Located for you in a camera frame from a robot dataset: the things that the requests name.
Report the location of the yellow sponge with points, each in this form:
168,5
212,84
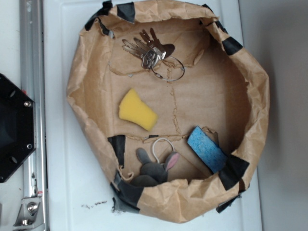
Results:
134,110

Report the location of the silver keys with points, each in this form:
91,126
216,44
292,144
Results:
151,51

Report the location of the brown paper bag bin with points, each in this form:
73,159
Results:
224,91

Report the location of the grey plush bunny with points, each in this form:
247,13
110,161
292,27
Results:
153,173

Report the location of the blue sponge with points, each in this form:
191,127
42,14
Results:
207,150

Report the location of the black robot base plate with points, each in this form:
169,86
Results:
17,137

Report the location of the aluminium frame rail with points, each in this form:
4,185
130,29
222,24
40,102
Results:
32,82

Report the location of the metal corner bracket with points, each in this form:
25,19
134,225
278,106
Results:
30,215

